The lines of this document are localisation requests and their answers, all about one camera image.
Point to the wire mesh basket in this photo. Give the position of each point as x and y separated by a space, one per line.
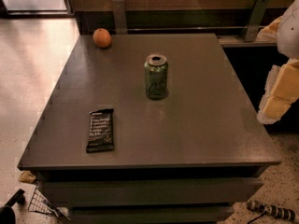
41 205

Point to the crumpled tan paper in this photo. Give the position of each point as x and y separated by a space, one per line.
27 177

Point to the left metal wall bracket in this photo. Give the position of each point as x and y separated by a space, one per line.
119 14

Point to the grey drawer cabinet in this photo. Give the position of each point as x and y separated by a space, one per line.
186 158

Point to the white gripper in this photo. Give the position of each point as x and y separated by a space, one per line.
290 34

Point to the power strip on floor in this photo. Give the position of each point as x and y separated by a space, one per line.
273 211

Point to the black object on floor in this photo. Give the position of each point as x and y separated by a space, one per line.
7 214

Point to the green soda can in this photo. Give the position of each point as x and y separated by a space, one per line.
156 71

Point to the metal wall bracket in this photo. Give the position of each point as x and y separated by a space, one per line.
250 31
119 14

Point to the right metal wall bracket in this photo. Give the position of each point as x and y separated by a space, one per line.
250 31

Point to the orange fruit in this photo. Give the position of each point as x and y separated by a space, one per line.
102 38

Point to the black rxbar chocolate wrapper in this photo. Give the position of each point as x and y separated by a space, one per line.
101 136

